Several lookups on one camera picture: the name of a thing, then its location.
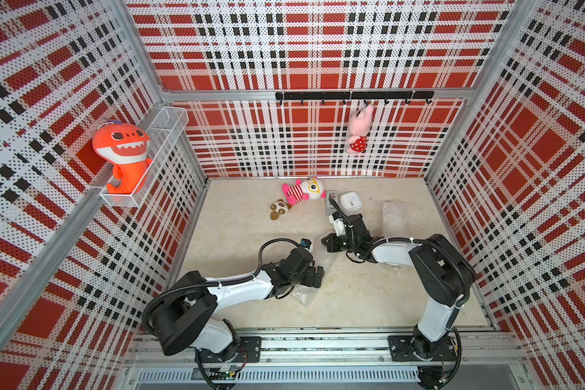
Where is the bubble wrap sheet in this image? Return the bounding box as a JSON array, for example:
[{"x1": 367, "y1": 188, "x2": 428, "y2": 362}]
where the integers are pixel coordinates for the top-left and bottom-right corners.
[
  {"x1": 379, "y1": 201, "x2": 413, "y2": 267},
  {"x1": 291, "y1": 238, "x2": 337, "y2": 307}
]

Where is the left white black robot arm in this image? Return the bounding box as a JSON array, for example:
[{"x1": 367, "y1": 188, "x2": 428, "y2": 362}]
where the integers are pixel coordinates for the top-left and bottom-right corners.
[{"x1": 141, "y1": 238, "x2": 325, "y2": 362}]

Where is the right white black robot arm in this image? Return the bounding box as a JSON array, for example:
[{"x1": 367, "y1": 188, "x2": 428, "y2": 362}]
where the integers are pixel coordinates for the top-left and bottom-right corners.
[{"x1": 321, "y1": 211, "x2": 475, "y2": 361}]

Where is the white square clock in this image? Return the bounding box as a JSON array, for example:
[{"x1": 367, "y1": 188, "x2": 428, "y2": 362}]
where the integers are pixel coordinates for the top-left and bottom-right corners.
[{"x1": 340, "y1": 192, "x2": 363, "y2": 215}]

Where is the grey tape dispenser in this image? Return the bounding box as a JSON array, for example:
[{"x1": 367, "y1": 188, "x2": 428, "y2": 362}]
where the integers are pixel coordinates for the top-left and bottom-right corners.
[{"x1": 326, "y1": 190, "x2": 339, "y2": 215}]

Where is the brown white dog plush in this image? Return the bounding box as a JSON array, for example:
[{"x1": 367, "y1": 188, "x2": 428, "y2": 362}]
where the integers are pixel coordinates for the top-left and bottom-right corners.
[{"x1": 270, "y1": 199, "x2": 292, "y2": 220}]

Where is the pink striped owl plush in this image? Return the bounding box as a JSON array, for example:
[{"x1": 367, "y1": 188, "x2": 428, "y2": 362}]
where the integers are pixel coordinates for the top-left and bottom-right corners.
[{"x1": 282, "y1": 177, "x2": 327, "y2": 206}]

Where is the pink pig plush toy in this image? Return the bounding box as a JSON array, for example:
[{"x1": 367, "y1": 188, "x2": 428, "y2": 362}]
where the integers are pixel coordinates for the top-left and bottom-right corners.
[{"x1": 346, "y1": 104, "x2": 375, "y2": 154}]

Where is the orange shark plush toy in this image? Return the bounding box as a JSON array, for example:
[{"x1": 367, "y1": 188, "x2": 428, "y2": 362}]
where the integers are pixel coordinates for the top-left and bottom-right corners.
[{"x1": 92, "y1": 120, "x2": 153, "y2": 195}]

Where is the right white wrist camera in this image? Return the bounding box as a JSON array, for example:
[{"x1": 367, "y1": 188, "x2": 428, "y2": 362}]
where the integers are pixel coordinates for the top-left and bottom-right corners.
[{"x1": 328, "y1": 215, "x2": 346, "y2": 237}]

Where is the aluminium front rail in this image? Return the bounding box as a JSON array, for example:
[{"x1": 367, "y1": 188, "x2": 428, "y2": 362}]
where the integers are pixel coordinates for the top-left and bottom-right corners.
[{"x1": 126, "y1": 327, "x2": 523, "y2": 364}]

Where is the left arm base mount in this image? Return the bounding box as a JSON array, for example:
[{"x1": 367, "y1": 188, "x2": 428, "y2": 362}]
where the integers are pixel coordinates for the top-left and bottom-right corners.
[{"x1": 197, "y1": 336, "x2": 263, "y2": 363}]

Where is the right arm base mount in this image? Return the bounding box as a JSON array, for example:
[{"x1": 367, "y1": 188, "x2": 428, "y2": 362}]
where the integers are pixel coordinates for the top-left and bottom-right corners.
[{"x1": 388, "y1": 335, "x2": 458, "y2": 364}]

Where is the black wall hook rail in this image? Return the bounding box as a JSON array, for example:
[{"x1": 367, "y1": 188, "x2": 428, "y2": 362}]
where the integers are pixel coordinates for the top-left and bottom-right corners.
[{"x1": 275, "y1": 90, "x2": 436, "y2": 102}]

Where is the clear acrylic wall shelf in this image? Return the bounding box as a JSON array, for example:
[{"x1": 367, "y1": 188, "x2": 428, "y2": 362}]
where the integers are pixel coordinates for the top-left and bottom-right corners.
[{"x1": 93, "y1": 107, "x2": 193, "y2": 208}]

